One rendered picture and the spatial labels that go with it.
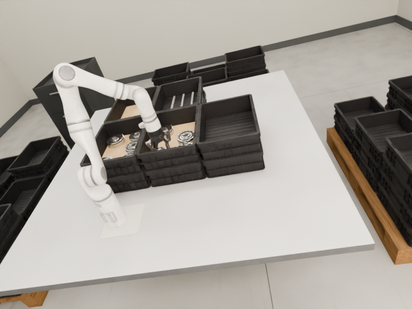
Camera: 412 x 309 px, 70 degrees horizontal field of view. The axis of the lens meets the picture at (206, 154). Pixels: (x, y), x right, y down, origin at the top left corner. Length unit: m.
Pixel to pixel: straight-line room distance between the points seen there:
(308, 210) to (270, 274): 0.74
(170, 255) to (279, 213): 0.48
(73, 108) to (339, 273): 1.63
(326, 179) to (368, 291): 0.74
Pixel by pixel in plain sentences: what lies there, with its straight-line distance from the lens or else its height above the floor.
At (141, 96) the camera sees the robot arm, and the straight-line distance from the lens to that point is 1.35.
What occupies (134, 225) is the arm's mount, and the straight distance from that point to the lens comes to 1.44.
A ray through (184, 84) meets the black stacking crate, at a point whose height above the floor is 0.90.
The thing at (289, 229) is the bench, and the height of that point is 0.70.
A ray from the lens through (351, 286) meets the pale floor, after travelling 1.93.
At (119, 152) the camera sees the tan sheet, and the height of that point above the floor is 0.83.
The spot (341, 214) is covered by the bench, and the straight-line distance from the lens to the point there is 1.30.
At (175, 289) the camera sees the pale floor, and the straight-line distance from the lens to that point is 2.03.
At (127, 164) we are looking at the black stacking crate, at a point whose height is 0.88.
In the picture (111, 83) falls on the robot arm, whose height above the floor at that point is 1.28.
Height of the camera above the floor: 1.69
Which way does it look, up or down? 36 degrees down
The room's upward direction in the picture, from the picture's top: 17 degrees counter-clockwise
